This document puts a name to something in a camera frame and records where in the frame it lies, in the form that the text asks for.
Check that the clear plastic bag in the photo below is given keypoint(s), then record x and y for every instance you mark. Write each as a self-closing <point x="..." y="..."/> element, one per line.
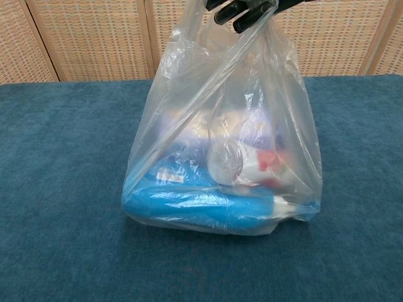
<point x="176" y="94"/>

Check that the woven bamboo folding screen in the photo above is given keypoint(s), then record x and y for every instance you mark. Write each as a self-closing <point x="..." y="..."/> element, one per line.
<point x="88" y="37"/>

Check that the white bottle with red print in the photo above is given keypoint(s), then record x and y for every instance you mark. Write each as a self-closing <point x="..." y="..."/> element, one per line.
<point x="248" y="163"/>

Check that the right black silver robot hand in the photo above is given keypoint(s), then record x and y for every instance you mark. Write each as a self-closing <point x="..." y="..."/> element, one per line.
<point x="248" y="9"/>

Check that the blue plastic package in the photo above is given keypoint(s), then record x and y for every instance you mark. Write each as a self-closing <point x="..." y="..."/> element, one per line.
<point x="189" y="210"/>

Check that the blue carpet table mat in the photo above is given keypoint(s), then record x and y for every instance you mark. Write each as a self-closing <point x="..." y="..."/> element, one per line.
<point x="47" y="188"/>

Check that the white box with blue logo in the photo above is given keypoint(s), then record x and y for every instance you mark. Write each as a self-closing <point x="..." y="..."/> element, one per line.
<point x="189" y="129"/>

